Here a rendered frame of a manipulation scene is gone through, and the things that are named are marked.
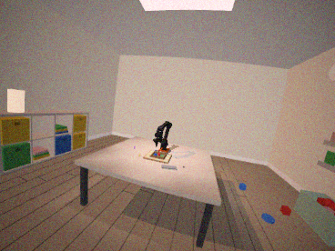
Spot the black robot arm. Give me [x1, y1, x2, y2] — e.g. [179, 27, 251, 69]
[154, 121, 172, 151]

